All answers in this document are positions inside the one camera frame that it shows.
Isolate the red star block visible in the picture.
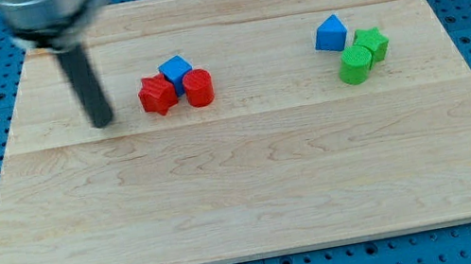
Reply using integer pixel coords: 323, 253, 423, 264
138, 74, 179, 115

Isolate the blue cube block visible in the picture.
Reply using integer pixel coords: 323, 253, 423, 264
158, 55, 192, 97

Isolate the green star block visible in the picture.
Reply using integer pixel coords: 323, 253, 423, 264
353, 27, 389, 62

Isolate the light wooden board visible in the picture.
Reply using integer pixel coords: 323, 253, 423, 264
0, 0, 471, 264

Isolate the red cylinder block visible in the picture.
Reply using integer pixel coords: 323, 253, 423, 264
183, 68, 215, 108

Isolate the blue triangular prism block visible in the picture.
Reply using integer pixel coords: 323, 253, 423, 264
315, 14, 347, 51

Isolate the green cylinder block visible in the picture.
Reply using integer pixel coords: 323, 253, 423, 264
339, 45, 373, 85

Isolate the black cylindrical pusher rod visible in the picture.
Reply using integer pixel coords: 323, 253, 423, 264
56, 45, 113, 129

